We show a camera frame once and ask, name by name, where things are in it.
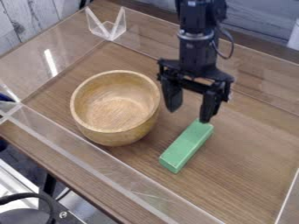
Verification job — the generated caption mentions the brown wooden bowl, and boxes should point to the brown wooden bowl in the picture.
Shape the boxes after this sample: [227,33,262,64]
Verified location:
[70,70,162,146]

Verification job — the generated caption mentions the blue object at left edge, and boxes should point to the blue object at left edge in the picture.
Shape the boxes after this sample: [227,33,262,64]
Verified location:
[0,93,15,102]

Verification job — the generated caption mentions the black metal bracket with screw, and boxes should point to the black metal bracket with screw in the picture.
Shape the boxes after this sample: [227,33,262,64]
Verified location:
[40,192,87,224]

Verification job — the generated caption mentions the clear acrylic front wall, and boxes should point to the clear acrylic front wall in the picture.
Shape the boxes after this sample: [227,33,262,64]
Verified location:
[0,87,226,224]

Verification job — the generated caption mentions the black cable loop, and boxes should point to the black cable loop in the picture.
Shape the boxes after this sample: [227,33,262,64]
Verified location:
[0,192,56,224]

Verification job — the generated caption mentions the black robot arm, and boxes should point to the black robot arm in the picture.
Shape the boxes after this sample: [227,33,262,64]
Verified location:
[158,0,235,123]

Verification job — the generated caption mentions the green rectangular block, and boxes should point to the green rectangular block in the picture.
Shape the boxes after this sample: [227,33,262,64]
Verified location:
[159,120,214,173]

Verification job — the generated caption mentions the black table leg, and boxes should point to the black table leg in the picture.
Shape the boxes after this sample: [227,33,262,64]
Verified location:
[43,174,58,196]

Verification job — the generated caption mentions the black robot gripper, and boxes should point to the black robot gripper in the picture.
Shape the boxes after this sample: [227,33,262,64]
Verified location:
[158,31,235,123]

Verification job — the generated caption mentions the clear acrylic corner bracket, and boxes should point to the clear acrylic corner bracket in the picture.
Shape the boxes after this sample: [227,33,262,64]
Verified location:
[84,7,127,41]

